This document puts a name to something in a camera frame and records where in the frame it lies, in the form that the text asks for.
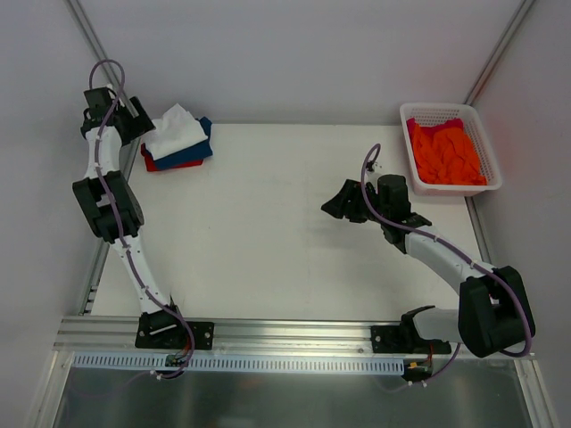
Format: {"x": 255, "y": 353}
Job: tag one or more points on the aluminium mounting rail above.
{"x": 231, "y": 337}

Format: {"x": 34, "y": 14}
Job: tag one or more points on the white slotted cable duct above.
{"x": 204, "y": 362}

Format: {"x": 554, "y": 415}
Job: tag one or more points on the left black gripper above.
{"x": 135, "y": 123}

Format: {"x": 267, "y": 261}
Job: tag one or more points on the white plastic basket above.
{"x": 430, "y": 114}

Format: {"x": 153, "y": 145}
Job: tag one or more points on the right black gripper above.
{"x": 353, "y": 203}

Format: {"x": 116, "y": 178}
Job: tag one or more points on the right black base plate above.
{"x": 388, "y": 339}

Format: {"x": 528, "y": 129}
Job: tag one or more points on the folded blue t shirt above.
{"x": 197, "y": 152}

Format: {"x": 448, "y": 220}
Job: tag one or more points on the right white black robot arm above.
{"x": 493, "y": 315}

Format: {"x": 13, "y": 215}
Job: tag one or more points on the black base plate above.
{"x": 388, "y": 339}
{"x": 161, "y": 331}

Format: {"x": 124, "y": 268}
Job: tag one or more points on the folded red t shirt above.
{"x": 152, "y": 167}

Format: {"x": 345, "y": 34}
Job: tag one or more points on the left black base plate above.
{"x": 161, "y": 331}

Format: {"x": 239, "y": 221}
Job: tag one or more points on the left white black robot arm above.
{"x": 110, "y": 207}

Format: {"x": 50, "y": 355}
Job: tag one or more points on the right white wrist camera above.
{"x": 373, "y": 166}

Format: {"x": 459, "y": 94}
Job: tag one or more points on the orange t shirt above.
{"x": 447, "y": 158}

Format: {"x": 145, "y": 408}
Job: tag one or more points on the white t shirt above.
{"x": 176, "y": 130}

